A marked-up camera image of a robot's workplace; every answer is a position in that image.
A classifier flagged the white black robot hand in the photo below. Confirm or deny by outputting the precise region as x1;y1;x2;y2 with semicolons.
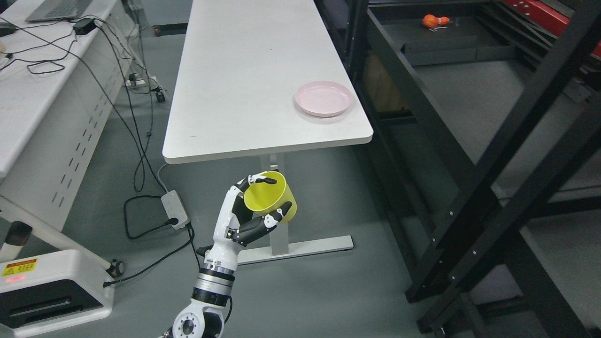
202;172;292;271

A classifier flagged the yellow plastic cup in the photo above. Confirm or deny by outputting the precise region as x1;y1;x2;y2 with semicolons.
243;171;298;223

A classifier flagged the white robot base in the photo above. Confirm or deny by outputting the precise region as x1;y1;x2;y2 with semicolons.
0;221;124;338

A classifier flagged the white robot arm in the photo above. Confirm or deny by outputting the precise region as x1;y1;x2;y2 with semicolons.
161;267;235;338

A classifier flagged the black metal shelf rack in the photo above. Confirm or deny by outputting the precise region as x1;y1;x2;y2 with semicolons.
316;0;600;338

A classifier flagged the white power strip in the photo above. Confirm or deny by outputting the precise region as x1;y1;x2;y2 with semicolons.
161;190;190;230

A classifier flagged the pink plastic plate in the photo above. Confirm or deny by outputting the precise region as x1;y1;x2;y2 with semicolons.
294;81;354;118

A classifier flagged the white table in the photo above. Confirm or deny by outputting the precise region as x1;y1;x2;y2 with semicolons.
162;0;374;266

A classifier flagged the white side desk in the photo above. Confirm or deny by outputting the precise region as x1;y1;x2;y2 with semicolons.
0;0;133;268

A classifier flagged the black power adapter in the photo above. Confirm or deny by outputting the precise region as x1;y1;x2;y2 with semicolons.
72;17;97;36

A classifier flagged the orange toy object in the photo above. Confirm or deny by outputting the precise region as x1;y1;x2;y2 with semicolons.
422;14;450;29

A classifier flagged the grey laptop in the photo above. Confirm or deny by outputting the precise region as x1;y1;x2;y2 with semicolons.
25;0;92;23

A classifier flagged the black computer mouse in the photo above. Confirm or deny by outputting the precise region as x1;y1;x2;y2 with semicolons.
0;22;17;37

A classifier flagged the black cable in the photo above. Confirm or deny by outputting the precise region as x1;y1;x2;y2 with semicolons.
0;14;207;287

